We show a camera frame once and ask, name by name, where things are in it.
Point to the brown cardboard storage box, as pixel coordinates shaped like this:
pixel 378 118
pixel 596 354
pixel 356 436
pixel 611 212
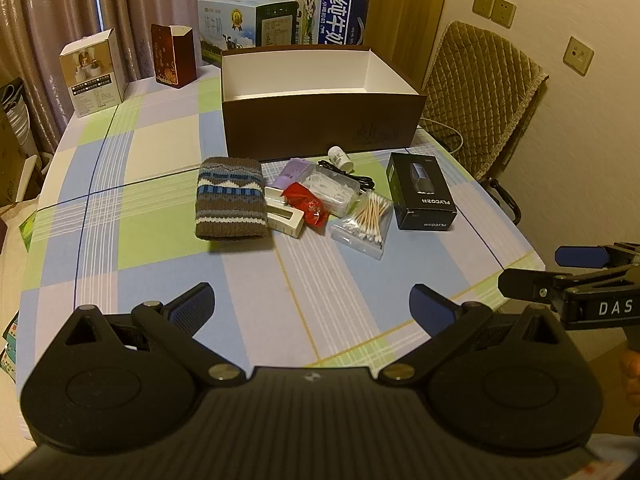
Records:
pixel 320 120

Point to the person's right hand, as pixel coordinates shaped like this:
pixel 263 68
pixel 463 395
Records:
pixel 631 370

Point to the white product box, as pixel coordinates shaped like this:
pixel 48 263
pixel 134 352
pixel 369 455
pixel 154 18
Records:
pixel 95 85

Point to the purple cosmetic tube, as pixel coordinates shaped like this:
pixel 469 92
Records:
pixel 290 172

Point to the green milk carton box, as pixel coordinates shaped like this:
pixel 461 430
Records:
pixel 235 25

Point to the pink curtain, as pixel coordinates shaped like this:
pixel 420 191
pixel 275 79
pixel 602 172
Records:
pixel 75 0

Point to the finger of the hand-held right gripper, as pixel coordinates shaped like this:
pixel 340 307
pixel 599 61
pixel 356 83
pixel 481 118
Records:
pixel 580 256
pixel 525 285

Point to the blue milk carton box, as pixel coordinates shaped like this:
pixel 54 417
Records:
pixel 330 15

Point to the clear cotton swab box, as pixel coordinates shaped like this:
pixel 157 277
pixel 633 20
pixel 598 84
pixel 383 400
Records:
pixel 365 225

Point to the black chair frame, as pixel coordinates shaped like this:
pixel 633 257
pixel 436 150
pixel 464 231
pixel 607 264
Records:
pixel 505 195

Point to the white hair claw clip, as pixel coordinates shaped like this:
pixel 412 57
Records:
pixel 286 218

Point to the striped knitted hat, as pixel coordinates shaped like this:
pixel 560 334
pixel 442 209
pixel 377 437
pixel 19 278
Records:
pixel 230 195

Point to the beige wall socket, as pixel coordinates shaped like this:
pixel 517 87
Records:
pixel 483 4
pixel 578 56
pixel 503 11

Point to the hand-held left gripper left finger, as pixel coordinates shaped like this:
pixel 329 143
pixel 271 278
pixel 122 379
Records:
pixel 192 306

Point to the plaid tablecloth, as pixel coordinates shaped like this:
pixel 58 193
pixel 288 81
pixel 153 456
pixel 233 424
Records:
pixel 150 160

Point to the stack of white bowls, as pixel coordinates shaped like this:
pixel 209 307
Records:
pixel 20 120

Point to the dark red box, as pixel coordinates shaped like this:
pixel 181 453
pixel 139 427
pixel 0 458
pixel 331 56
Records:
pixel 172 60

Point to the small white bottle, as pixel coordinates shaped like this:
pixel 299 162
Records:
pixel 341 158

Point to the black shaver box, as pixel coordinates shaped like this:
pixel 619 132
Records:
pixel 425 210

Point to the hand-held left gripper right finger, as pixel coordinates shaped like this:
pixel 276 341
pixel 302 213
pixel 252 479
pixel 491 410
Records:
pixel 425 306

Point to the clear plastic bag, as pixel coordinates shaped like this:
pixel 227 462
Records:
pixel 332 190

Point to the red snack packet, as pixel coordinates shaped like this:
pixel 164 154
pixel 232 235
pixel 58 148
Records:
pixel 305 205

